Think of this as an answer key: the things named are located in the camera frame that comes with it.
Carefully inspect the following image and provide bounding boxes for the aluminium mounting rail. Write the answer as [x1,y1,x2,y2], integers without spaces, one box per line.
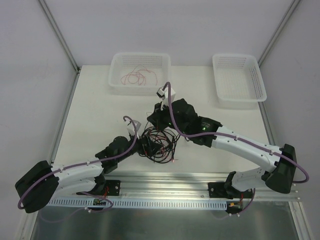
[49,172,301,202]

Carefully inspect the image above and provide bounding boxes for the right aluminium frame post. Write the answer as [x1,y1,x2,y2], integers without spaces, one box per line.
[257,0,302,67]

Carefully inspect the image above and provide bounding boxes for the left aluminium frame post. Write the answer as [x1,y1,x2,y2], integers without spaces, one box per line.
[37,0,81,73]

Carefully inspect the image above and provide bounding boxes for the black cable bundle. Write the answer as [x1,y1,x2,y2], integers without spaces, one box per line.
[138,126,190,165]

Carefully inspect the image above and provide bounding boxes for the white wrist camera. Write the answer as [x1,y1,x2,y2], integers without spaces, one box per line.
[156,86,176,111]
[126,120,141,139]

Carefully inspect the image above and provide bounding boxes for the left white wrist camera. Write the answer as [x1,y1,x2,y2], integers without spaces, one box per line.
[126,120,141,139]

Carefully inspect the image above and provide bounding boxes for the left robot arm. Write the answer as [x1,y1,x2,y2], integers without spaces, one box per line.
[14,136,154,214]

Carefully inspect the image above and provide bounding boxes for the right white plastic basket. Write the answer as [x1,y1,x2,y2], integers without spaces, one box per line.
[212,53,267,110]

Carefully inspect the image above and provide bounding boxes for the thin red wire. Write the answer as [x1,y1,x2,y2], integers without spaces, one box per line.
[120,63,159,87]

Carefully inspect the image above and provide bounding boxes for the white slotted cable duct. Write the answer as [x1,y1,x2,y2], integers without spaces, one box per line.
[47,197,227,211]

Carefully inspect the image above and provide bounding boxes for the left white plastic basket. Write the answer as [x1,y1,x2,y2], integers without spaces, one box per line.
[108,52,171,95]

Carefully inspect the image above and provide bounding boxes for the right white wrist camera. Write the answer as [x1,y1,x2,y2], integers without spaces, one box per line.
[156,86,176,111]

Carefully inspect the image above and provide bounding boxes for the white plastic basket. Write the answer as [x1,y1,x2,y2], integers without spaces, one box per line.
[212,53,267,110]
[108,52,171,95]

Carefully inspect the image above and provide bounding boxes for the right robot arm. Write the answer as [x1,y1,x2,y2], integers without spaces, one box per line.
[147,98,297,199]

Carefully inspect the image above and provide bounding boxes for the aluminium frame post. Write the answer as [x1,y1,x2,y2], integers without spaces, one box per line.
[257,0,302,67]
[37,0,81,73]

